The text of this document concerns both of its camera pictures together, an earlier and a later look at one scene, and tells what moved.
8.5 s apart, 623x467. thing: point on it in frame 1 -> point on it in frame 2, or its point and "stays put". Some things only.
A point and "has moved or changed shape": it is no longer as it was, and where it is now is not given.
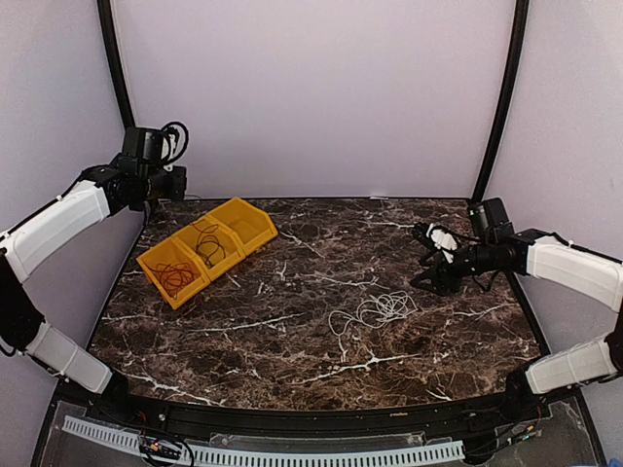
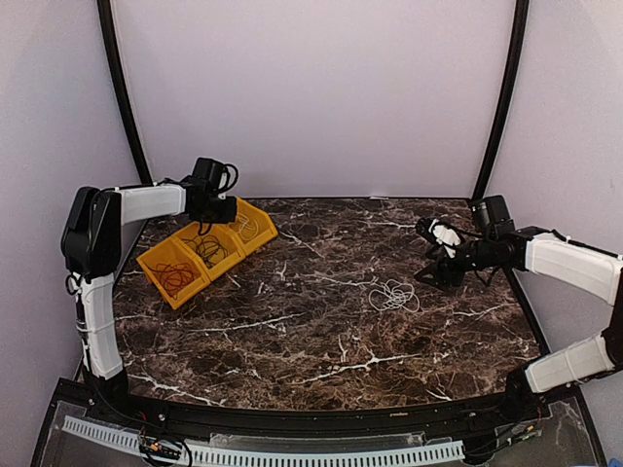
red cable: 174,275 stays put
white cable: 385,308 has moved or changed shape
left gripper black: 177,189 -> 229,214
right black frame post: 520,17 stays put
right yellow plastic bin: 253,226 stays put
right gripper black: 438,275 stays put
